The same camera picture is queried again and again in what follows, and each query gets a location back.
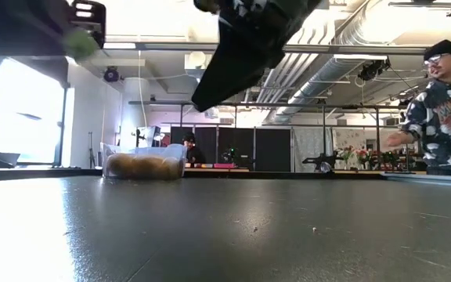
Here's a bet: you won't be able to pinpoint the black metal table frame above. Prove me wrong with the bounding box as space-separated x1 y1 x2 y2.
0 167 451 185

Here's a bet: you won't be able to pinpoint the dark laptop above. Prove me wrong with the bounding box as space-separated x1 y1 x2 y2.
0 151 21 168

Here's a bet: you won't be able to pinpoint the grey translucent plastic basket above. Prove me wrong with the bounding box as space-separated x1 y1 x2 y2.
99 142 188 181

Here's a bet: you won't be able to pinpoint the silver ventilation duct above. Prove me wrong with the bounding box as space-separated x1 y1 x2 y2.
264 0 391 125

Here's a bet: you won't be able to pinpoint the black pole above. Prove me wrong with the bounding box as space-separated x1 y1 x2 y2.
55 81 70 168

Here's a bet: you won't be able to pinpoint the black round ceiling fixture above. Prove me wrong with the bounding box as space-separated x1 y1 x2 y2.
103 66 121 84

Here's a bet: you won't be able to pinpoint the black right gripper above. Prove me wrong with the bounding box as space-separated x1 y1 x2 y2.
192 0 324 113

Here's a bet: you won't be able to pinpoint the black partition panels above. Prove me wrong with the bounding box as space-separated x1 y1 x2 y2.
169 125 293 173

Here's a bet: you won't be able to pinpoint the flower bouquet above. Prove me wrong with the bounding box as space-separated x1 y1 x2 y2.
337 145 371 169

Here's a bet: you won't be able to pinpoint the small green bell pepper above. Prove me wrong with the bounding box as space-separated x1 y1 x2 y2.
63 29 98 62

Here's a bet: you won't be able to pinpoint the black ceiling spotlight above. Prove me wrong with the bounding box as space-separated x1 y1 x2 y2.
357 58 391 82

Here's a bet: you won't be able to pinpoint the grey overhead beam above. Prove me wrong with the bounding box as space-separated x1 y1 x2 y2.
102 40 451 56

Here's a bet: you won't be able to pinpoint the white ceiling box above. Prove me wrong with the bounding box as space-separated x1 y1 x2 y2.
184 50 213 79

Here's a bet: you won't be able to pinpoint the black pipe rack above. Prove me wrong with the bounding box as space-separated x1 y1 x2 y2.
128 99 451 173

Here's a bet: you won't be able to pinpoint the person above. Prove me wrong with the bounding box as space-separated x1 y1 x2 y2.
385 38 451 176
181 132 207 165

